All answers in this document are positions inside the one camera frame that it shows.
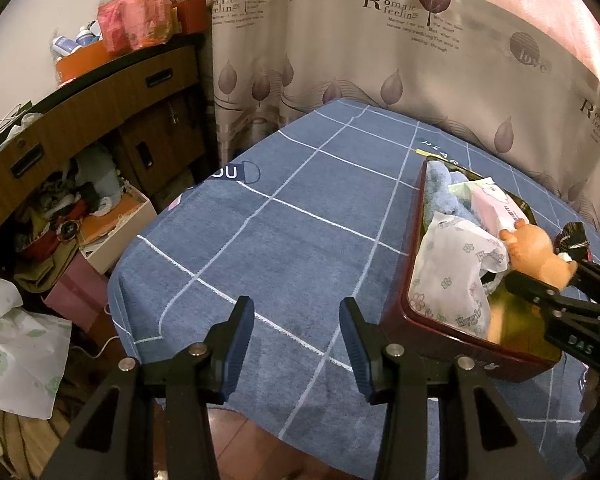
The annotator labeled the orange rubber pig toy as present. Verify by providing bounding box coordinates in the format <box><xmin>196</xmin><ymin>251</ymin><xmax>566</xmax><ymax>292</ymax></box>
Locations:
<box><xmin>498</xmin><ymin>220</ymin><xmax>578</xmax><ymax>290</ymax></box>

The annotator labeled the floral white tissue pack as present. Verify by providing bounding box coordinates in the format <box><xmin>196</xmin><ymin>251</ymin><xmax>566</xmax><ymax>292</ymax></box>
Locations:
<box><xmin>407</xmin><ymin>212</ymin><xmax>508</xmax><ymax>338</ymax></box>

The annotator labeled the light blue towel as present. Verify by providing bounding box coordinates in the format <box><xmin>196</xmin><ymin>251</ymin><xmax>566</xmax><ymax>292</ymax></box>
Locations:
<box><xmin>422</xmin><ymin>160</ymin><xmax>481</xmax><ymax>228</ymax></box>

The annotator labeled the black patterned cloth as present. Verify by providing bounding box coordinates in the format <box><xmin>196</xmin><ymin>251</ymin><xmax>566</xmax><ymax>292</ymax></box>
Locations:
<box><xmin>554</xmin><ymin>222</ymin><xmax>592</xmax><ymax>262</ymax></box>

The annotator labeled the person's right hand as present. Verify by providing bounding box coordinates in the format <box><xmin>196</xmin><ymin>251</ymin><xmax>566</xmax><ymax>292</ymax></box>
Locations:
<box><xmin>580</xmin><ymin>368</ymin><xmax>600</xmax><ymax>414</ymax></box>

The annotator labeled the red and gold tin box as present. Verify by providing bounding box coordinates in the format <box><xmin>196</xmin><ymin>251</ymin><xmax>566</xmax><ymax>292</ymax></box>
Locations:
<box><xmin>380</xmin><ymin>155</ymin><xmax>562</xmax><ymax>382</ymax></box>

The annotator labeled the white green crumpled bag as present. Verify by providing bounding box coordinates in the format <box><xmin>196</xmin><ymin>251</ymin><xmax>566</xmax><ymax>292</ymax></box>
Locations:
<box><xmin>0</xmin><ymin>278</ymin><xmax>71</xmax><ymax>420</ymax></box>

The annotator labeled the pink box on floor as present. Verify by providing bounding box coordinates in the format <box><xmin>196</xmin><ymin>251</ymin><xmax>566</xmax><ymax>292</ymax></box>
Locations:
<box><xmin>44</xmin><ymin>254</ymin><xmax>108</xmax><ymax>332</ymax></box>

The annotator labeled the white cardboard box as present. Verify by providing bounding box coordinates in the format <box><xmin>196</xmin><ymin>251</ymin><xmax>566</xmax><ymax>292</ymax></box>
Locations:
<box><xmin>78</xmin><ymin>184</ymin><xmax>157</xmax><ymax>274</ymax></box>

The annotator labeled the beige leaf print curtain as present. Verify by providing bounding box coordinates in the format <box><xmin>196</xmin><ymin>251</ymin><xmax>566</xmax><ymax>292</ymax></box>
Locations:
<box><xmin>204</xmin><ymin>0</ymin><xmax>600</xmax><ymax>233</ymax></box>

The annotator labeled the blue grid tablecloth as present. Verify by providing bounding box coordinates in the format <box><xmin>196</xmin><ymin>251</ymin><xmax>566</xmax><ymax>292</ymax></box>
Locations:
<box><xmin>108</xmin><ymin>100</ymin><xmax>577</xmax><ymax>478</ymax></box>

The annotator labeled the dark wooden cabinet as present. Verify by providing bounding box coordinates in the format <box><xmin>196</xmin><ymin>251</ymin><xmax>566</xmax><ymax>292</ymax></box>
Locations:
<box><xmin>0</xmin><ymin>34</ymin><xmax>219</xmax><ymax>273</ymax></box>

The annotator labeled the orange box on cabinet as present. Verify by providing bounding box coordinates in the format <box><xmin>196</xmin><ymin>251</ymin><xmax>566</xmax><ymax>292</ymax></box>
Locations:
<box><xmin>55</xmin><ymin>40</ymin><xmax>114</xmax><ymax>86</ymax></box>

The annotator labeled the red plastic bag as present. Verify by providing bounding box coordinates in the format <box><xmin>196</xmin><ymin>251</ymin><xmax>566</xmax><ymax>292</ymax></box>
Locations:
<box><xmin>97</xmin><ymin>0</ymin><xmax>173</xmax><ymax>55</ymax></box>

